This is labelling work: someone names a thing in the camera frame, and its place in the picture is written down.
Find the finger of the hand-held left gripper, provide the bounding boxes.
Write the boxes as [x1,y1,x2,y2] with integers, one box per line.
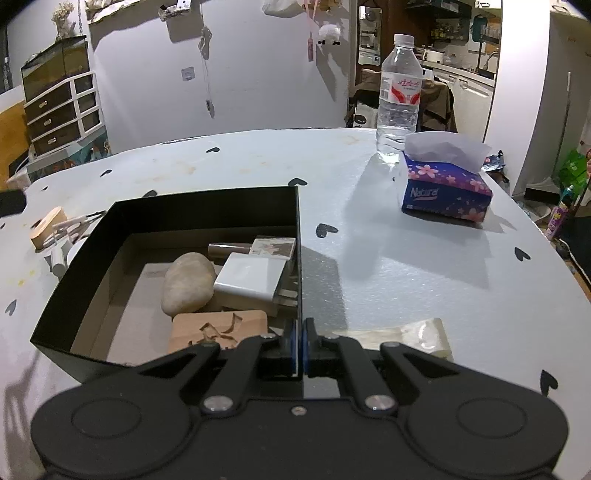
[0,190,27,217]

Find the white printed tote bag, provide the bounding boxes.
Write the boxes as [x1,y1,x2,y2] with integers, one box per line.
[353,104,379,129]

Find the dried flowers in vase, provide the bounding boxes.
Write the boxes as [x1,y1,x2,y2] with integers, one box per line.
[52,0,77,40]

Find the white drawer unit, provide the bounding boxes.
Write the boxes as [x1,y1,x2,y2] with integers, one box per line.
[23,71,102,155]

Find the hanging grey charm string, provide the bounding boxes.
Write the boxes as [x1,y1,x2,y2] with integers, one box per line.
[199,25,217,118]

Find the clear plastic packet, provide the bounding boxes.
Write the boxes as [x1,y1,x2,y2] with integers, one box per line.
[332,318,454,363]

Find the white refrigerator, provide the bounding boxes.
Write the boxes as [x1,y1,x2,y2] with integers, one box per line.
[485,9,591,195]

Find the dark blue snack packet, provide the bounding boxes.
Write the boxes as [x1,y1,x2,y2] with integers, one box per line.
[482,150,509,174]

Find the black cardboard box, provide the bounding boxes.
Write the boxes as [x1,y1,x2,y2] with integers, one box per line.
[30,186,303,386]

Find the painted teal cabinet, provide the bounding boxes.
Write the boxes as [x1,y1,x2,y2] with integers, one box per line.
[25,127,112,183]

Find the chair with brown clothes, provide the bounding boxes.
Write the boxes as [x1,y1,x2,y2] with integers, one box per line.
[346,69,458,134]

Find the white plastic bag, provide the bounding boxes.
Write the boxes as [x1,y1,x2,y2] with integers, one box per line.
[262,0,298,18]

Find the white round plastic reel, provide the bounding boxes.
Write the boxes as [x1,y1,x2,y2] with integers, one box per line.
[44,242,86,278]

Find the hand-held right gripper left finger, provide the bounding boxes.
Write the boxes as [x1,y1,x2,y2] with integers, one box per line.
[124,318,299,414]

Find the clear water bottle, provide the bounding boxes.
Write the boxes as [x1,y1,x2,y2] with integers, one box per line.
[376,33,423,155]

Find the blue floral tissue pack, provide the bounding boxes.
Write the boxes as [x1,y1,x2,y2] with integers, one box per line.
[401,131,494,223]

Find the green plastic bag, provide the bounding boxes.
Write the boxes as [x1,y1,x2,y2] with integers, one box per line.
[558,148,589,185]

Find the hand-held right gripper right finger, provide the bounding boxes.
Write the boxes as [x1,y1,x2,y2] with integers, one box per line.
[302,318,476,414]

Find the white orange-handled scissors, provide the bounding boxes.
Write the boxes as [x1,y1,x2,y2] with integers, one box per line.
[53,210,108,241]

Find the glass fish tank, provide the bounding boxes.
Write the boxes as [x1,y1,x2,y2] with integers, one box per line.
[21,35,90,102]

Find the metal wall bracket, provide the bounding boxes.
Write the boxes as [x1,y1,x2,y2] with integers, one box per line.
[158,0,191,21]

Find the smooth tan stone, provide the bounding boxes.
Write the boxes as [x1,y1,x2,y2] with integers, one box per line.
[161,252,217,317]

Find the purple yellow spray can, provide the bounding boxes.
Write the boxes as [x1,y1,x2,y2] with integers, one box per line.
[547,185,575,241]

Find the round wooden block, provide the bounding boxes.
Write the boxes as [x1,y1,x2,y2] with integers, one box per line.
[30,206,68,251]

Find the white power charger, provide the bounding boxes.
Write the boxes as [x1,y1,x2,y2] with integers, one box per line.
[213,256,298,317]

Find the carved wooden block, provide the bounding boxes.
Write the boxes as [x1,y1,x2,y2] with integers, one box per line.
[167,310,269,356]

